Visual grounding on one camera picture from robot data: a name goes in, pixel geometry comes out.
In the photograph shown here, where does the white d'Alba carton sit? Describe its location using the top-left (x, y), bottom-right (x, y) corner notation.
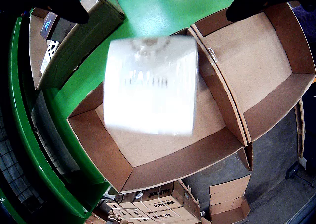
top-left (103, 35), bottom-right (199, 137)

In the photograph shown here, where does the divided cardboard box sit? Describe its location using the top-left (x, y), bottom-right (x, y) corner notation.
top-left (66, 2), bottom-right (316, 194)

